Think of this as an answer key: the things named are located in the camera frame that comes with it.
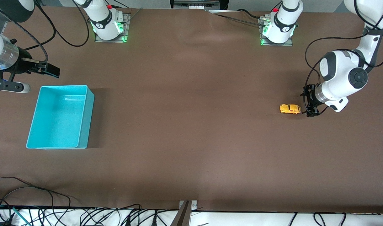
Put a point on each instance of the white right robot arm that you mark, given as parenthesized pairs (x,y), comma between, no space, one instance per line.
(104,20)

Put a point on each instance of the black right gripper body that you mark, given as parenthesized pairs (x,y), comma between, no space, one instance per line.
(23,63)

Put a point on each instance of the black power strip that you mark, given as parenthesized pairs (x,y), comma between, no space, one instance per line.
(196,3)

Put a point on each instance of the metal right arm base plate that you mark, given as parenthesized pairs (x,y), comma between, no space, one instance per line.
(127,28)

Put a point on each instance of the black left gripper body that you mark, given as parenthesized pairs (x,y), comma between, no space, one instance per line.
(311,97)

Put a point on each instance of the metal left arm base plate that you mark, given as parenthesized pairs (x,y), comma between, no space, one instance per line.
(287,44)

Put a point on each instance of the dark grey camera pole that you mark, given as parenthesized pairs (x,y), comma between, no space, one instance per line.
(182,216)

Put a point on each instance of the small metal table bracket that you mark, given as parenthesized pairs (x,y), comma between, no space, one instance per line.
(194,205)

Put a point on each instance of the yellow beetle toy car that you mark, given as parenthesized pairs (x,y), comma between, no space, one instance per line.
(290,109)

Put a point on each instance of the teal plastic bin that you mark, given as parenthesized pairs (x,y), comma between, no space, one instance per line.
(58,119)

